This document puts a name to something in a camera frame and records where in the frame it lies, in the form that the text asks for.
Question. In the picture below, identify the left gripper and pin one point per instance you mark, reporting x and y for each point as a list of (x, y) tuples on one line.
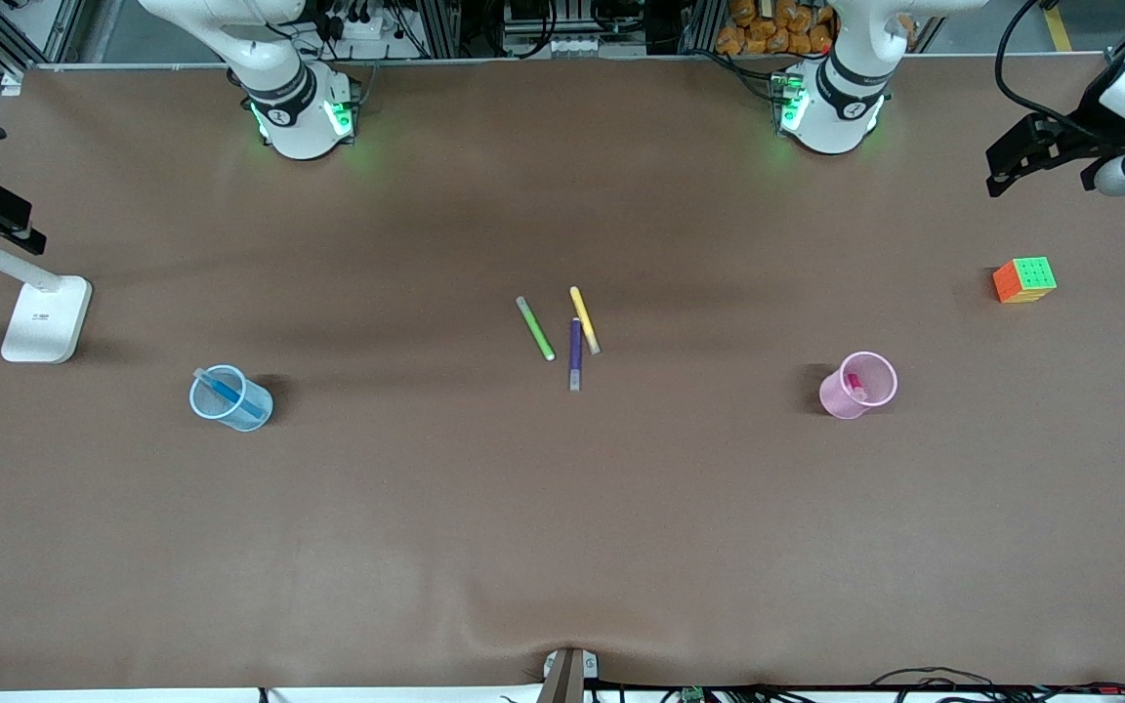
[(1088, 140)]

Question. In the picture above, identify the blue marker pen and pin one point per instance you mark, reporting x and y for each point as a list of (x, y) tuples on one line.
[(226, 391)]

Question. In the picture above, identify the pink marker pen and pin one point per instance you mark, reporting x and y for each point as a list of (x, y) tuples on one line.
[(855, 384)]

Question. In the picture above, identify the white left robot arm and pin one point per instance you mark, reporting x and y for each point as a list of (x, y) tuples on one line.
[(836, 107)]

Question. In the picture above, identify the colourful puzzle cube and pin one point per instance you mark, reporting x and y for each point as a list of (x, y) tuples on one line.
[(1026, 280)]

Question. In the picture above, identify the orange snack bag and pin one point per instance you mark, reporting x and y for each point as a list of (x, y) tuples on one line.
[(777, 27)]

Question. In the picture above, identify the light blue plastic cup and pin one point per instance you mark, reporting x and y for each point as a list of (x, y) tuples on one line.
[(255, 410)]

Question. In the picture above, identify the pink plastic cup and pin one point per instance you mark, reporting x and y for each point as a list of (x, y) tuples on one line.
[(841, 400)]

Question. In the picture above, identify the white power strip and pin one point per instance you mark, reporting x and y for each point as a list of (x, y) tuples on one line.
[(362, 24)]

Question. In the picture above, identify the yellow marker pen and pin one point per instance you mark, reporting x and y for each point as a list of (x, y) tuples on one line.
[(584, 319)]

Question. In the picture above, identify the purple marker pen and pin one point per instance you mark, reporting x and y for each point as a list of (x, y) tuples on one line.
[(575, 356)]

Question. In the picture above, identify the green marker pen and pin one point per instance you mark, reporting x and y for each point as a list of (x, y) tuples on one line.
[(535, 330)]

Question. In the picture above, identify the metal table edge bracket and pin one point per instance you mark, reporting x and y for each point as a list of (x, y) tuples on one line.
[(567, 676)]

